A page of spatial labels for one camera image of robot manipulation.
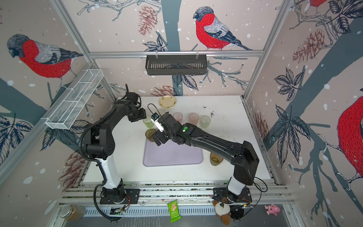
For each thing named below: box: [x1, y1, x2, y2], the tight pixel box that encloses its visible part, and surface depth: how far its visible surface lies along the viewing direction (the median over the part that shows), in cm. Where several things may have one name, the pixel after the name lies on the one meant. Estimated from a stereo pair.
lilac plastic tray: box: [142, 139, 204, 167], surface depth 90 cm
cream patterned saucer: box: [158, 95, 178, 109], surface depth 124 cm
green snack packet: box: [166, 199, 182, 224], surface depth 70 cm
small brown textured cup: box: [145, 128, 157, 142], surface depth 94 cm
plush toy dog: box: [212, 197, 232, 226], surface depth 69 cm
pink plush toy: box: [264, 203, 281, 216], surface depth 69 cm
